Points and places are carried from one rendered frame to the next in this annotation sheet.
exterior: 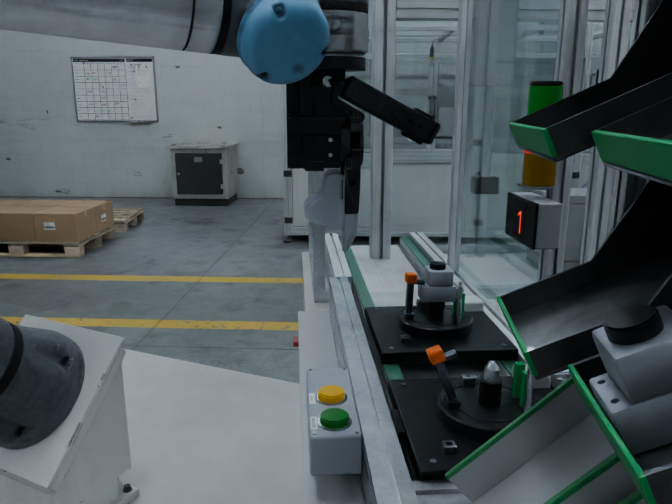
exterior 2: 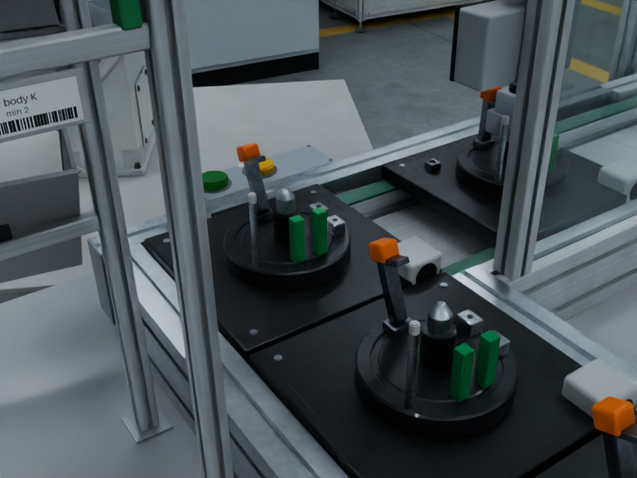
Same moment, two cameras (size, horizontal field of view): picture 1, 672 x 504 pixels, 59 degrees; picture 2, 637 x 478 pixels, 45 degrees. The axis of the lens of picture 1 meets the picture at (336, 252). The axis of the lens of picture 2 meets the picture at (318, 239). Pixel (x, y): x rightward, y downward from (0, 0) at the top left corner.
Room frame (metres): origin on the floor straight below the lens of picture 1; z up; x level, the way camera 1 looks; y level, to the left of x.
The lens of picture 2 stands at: (0.43, -0.84, 1.43)
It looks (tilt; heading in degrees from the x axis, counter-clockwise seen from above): 32 degrees down; 61
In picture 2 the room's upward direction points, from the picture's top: 1 degrees counter-clockwise
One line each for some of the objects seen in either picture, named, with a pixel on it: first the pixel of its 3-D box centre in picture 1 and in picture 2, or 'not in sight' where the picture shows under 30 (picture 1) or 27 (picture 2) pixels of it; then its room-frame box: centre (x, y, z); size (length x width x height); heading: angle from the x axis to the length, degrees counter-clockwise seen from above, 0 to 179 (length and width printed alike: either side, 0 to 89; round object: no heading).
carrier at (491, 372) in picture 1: (491, 387); (286, 220); (0.74, -0.21, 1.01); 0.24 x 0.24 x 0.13; 4
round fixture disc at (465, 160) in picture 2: (435, 320); (510, 167); (1.08, -0.19, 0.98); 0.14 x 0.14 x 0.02
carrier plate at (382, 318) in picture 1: (434, 330); (509, 180); (1.08, -0.19, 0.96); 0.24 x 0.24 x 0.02; 4
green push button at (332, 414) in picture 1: (334, 421); (213, 183); (0.74, 0.00, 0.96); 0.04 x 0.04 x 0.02
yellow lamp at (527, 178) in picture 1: (539, 168); not in sight; (0.94, -0.32, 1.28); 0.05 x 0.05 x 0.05
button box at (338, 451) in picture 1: (331, 415); (261, 190); (0.81, 0.01, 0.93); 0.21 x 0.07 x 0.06; 4
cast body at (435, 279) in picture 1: (442, 280); (523, 112); (1.08, -0.20, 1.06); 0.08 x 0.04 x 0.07; 93
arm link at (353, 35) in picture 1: (333, 37); not in sight; (0.67, 0.00, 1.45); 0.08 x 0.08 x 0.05
